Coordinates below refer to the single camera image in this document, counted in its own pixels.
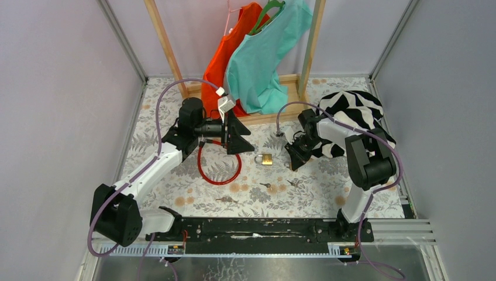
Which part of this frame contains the teal shirt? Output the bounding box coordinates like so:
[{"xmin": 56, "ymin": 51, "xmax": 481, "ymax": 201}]
[{"xmin": 225, "ymin": 1, "xmax": 313, "ymax": 114}]

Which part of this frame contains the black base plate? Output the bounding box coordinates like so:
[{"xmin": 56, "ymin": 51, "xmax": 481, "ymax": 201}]
[{"xmin": 153, "ymin": 217, "xmax": 374, "ymax": 255}]

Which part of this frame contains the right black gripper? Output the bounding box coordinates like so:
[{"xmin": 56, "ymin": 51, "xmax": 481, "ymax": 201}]
[{"xmin": 284, "ymin": 134, "xmax": 323, "ymax": 170}]

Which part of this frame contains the green clothes hanger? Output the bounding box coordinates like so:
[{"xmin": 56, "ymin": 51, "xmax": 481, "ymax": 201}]
[{"xmin": 248, "ymin": 0, "xmax": 285, "ymax": 36}]

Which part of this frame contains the pink clothes hanger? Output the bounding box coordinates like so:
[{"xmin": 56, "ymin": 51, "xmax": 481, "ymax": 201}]
[{"xmin": 223, "ymin": 0, "xmax": 241, "ymax": 36}]

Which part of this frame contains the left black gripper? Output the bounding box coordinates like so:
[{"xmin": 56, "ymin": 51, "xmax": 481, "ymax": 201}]
[{"xmin": 192, "ymin": 108, "xmax": 254, "ymax": 154}]

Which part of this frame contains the wooden clothes rack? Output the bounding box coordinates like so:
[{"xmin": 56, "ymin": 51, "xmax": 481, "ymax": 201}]
[{"xmin": 144, "ymin": 0, "xmax": 326, "ymax": 125}]

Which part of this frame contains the white slotted cable duct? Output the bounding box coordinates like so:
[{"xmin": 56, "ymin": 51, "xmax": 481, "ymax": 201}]
[{"xmin": 110, "ymin": 244, "xmax": 185, "ymax": 257}]

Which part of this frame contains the large brass padlock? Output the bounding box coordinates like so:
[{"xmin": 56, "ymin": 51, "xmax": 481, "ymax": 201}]
[{"xmin": 254, "ymin": 153, "xmax": 273, "ymax": 166}]

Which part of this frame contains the red cable lock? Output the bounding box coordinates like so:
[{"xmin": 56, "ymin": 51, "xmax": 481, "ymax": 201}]
[{"xmin": 197, "ymin": 139, "xmax": 243, "ymax": 186}]

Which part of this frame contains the orange shirt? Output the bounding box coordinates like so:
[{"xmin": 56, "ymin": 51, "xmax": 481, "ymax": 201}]
[{"xmin": 201, "ymin": 2, "xmax": 263, "ymax": 119}]

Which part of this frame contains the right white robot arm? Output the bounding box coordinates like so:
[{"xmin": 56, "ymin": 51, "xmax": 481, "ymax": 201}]
[{"xmin": 279, "ymin": 109, "xmax": 402, "ymax": 241}]

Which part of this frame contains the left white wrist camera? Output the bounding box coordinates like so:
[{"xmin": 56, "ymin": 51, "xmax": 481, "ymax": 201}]
[{"xmin": 215, "ymin": 87, "xmax": 236, "ymax": 122}]

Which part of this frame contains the black white striped cloth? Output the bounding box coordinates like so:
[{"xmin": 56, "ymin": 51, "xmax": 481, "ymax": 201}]
[{"xmin": 312, "ymin": 90, "xmax": 384, "ymax": 158}]

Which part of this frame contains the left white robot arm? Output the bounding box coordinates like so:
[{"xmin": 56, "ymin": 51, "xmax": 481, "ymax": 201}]
[{"xmin": 88, "ymin": 94, "xmax": 254, "ymax": 247}]

